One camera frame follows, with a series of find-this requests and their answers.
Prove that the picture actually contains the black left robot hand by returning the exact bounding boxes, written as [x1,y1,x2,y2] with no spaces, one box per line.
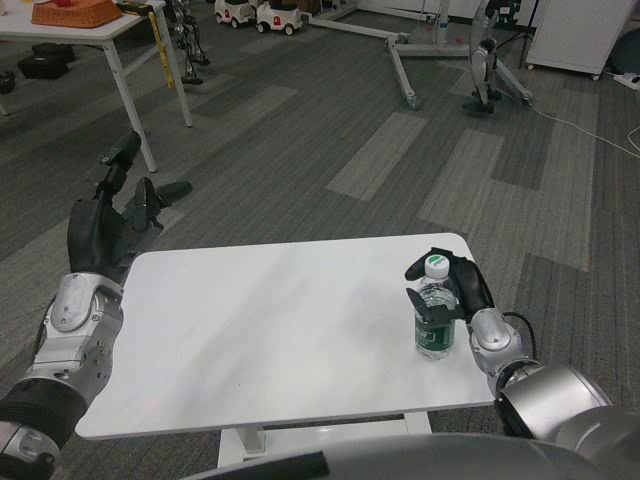
[66,130,194,284]

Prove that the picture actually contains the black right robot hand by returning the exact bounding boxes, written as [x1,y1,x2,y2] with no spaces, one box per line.
[403,246,497,326]

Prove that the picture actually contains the clear green-label water bottle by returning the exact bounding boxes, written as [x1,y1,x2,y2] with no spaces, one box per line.
[412,253,459,361]

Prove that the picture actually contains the silver robot chest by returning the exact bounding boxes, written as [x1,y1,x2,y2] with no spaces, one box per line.
[164,432,640,480]

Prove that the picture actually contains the black bag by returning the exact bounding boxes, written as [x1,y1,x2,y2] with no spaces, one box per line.
[17,43,79,80]

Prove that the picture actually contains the yellow measuring tape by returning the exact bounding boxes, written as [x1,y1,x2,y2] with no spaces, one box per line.
[117,1,176,90]

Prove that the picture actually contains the white side table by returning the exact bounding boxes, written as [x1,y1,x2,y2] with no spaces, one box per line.
[0,0,194,174]

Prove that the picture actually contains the small black robot legs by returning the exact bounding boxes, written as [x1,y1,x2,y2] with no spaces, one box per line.
[169,0,211,85]

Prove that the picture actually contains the silver hanging humanoid robot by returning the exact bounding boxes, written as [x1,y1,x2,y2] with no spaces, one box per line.
[460,0,524,117]

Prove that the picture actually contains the orange wicker basket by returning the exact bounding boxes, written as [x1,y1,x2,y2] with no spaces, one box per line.
[30,0,124,27]

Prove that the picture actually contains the white toy car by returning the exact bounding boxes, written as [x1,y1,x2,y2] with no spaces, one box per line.
[213,0,261,29]
[255,2,304,37]

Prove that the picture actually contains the white cabinet on casters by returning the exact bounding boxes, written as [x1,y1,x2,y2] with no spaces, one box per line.
[524,0,636,81]

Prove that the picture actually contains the dark round cushion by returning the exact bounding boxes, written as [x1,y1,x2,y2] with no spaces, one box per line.
[607,27,640,76]

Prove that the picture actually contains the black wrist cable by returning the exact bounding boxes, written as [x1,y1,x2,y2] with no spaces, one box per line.
[502,312,539,359]

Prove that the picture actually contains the white floor cable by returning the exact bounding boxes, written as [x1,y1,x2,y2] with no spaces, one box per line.
[532,102,640,161]

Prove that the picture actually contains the white gantry frame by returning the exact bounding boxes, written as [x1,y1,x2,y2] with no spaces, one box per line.
[307,0,534,110]

